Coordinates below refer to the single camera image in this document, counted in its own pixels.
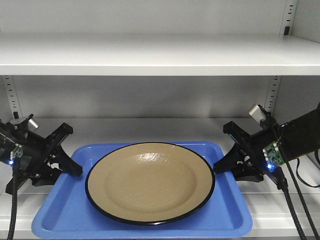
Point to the blue plastic tray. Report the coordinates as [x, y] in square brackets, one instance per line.
[67, 214]

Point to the beige plate black rim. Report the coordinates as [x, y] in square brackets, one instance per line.
[150, 183]

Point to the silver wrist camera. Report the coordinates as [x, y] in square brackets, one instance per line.
[31, 124]
[258, 113]

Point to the green right circuit board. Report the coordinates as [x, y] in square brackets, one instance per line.
[272, 154]

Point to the green circuit board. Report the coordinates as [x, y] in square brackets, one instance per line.
[17, 152]
[272, 154]

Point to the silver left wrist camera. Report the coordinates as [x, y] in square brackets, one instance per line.
[31, 124]

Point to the grey upper cabinet shelf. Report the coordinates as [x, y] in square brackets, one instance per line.
[157, 55]

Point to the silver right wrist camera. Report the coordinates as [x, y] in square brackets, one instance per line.
[258, 113]

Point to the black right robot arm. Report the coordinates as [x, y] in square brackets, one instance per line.
[297, 138]

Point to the green left circuit board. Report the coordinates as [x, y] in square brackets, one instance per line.
[17, 152]

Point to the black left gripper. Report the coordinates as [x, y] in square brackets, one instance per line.
[33, 146]

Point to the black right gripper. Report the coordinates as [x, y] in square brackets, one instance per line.
[248, 149]

